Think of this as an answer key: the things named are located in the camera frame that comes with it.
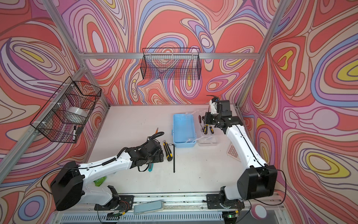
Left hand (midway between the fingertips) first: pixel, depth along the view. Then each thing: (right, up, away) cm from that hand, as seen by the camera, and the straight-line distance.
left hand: (161, 156), depth 84 cm
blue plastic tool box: (+14, +13, +20) cm, 27 cm away
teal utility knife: (-6, -7, -1) cm, 9 cm away
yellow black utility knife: (+4, -1, +6) cm, 8 cm away
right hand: (+28, +22, -2) cm, 35 cm away
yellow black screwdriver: (+27, +17, -4) cm, 32 cm away
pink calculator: (+47, +1, +7) cm, 47 cm away
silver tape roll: (-43, +27, -10) cm, 52 cm away
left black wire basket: (-47, +25, -14) cm, 55 cm away
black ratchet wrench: (+25, +21, +10) cm, 34 cm away
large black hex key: (+8, -2, +6) cm, 10 cm away
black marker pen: (-44, +15, -12) cm, 48 cm away
